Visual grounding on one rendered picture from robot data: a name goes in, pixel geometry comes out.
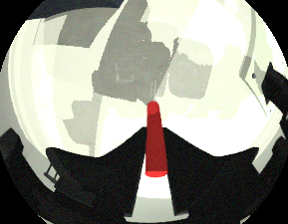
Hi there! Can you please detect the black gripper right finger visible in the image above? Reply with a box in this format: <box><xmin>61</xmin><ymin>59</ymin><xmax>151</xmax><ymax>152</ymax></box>
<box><xmin>162</xmin><ymin>127</ymin><xmax>260</xmax><ymax>217</ymax></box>

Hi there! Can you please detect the red peg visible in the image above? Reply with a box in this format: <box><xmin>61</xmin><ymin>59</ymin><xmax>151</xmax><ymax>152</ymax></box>
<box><xmin>144</xmin><ymin>101</ymin><xmax>168</xmax><ymax>177</ymax></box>

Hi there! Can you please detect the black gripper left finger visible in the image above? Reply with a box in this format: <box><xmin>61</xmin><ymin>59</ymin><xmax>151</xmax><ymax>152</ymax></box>
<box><xmin>46</xmin><ymin>126</ymin><xmax>147</xmax><ymax>217</ymax></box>

